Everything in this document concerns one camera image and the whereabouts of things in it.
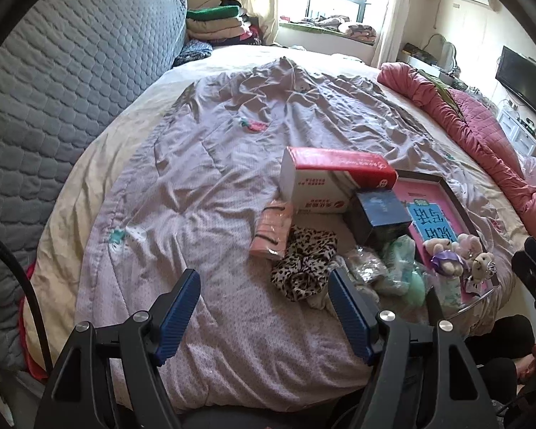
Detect small plush toy bunch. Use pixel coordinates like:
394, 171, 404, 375
423, 233, 497, 284

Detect green white tissue pack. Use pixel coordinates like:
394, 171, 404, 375
376, 235, 415, 296

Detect leopard print scrunchie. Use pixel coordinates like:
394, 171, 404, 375
271, 225, 338, 302

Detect pink face mask pack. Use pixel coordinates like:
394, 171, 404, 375
249, 199, 294, 261

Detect mint green bagged item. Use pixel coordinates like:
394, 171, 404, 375
402, 270, 426, 309

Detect white floral cloth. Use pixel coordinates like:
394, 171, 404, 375
306, 255, 379, 319

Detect clear plastic bag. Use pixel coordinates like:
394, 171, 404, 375
517, 153, 536, 186

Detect dark tray with pink book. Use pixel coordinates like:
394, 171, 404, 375
392, 168, 502, 304

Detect dark blue small box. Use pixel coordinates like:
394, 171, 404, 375
344, 190, 411, 250

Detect white drawer cabinet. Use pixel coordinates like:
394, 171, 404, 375
497, 108, 536, 157

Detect pink rolled quilt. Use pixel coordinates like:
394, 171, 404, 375
377, 62, 536, 238

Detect lilac wrinkled bed sheet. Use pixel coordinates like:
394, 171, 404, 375
75, 57, 524, 412

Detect red white tissue box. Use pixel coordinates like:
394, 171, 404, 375
279, 146, 398, 214

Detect grey quilted headboard cover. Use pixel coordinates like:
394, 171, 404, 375
0, 0, 189, 354

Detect dark blue patterned pillow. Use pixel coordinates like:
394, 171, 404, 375
173, 40, 214, 67

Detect clothes on window sill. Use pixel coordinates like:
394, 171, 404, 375
280, 15, 377, 45

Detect stack of folded clothes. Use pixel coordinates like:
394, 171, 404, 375
186, 0, 262, 46

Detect black wall television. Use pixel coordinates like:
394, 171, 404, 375
495, 45, 536, 113

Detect black cable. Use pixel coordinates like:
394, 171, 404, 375
0, 225, 55, 376

